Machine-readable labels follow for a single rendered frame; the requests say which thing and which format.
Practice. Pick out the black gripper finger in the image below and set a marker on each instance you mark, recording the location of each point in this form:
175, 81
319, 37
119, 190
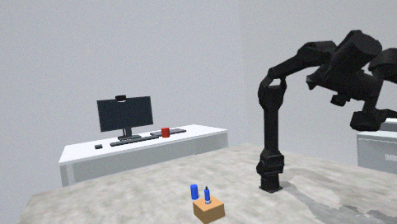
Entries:
392, 77
390, 114

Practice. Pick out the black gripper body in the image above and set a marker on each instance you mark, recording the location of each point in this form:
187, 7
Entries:
368, 88

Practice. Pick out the tan wooden block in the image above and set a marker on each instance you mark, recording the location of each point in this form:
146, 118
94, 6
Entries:
208, 212

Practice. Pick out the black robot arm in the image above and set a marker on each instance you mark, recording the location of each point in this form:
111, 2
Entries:
336, 65

